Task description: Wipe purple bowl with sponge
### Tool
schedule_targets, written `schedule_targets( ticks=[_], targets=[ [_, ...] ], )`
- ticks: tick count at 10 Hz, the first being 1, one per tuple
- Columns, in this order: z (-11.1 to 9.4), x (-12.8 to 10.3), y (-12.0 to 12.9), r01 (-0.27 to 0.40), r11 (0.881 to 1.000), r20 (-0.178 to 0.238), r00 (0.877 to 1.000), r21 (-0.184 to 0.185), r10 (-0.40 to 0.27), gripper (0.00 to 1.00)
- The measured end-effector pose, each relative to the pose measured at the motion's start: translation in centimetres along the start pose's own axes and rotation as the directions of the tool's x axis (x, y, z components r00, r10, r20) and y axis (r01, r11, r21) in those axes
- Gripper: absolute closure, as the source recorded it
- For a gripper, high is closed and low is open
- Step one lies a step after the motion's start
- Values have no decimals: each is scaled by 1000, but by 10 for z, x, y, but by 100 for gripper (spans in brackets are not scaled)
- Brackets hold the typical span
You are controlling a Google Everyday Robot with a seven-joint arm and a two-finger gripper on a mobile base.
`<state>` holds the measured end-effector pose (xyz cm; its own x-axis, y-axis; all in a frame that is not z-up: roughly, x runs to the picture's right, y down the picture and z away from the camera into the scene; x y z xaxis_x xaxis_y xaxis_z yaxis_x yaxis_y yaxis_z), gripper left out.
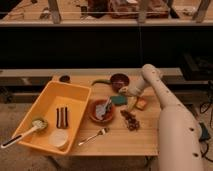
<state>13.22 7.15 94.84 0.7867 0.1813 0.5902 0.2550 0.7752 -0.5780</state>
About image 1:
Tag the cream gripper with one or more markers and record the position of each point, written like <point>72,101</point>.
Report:
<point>135,88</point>

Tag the green sponge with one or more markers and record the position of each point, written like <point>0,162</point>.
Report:
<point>119,100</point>

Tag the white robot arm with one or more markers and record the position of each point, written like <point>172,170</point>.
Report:
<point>178,130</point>

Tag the purple bowl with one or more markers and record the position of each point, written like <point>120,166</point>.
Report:
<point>118,81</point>

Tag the orange clay bowl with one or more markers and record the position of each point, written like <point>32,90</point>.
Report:
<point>107,117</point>

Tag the yellow spatula with orange head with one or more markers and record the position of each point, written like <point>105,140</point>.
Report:
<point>141,104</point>

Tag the crumpled silver foil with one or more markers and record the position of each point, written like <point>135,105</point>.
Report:
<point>102,109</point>

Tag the silver fork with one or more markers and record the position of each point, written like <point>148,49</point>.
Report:
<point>103,131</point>

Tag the yellow plastic bin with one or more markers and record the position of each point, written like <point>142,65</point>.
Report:
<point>54,96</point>

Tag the dark small cup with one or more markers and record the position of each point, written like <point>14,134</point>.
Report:
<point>65,79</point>

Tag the brown sausage pair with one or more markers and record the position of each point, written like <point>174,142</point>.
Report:
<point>62,118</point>

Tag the dish brush with white handle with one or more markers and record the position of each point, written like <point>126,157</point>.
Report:
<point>37,125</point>

